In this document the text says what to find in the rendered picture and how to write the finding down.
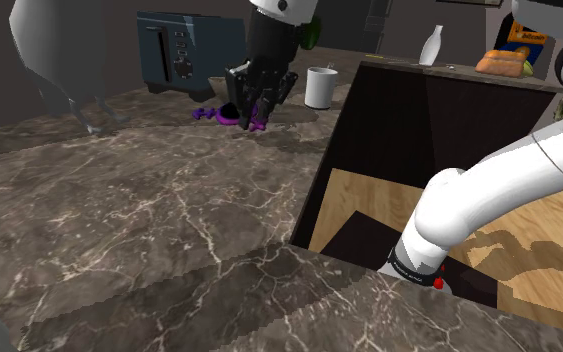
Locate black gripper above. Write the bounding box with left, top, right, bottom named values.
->
left=224, top=8, right=308, bottom=132

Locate purple toy figure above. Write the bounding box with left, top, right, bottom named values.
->
left=191, top=99, right=269, bottom=133

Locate white mug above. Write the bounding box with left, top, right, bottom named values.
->
left=303, top=66, right=340, bottom=111

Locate blue toaster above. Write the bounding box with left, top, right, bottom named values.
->
left=136, top=11, right=247, bottom=104

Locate green bottle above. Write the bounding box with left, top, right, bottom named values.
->
left=299, top=14, right=323, bottom=51

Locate dark counter cabinet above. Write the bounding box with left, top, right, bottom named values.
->
left=289, top=60, right=563, bottom=251

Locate white bottle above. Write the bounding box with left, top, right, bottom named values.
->
left=417, top=24, right=445, bottom=67

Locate grey figure with legs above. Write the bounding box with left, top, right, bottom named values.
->
left=8, top=0, right=132, bottom=136

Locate orange bread loaf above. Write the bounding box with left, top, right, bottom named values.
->
left=474, top=48, right=531, bottom=79

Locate orange and blue box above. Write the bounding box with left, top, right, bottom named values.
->
left=497, top=13, right=551, bottom=67

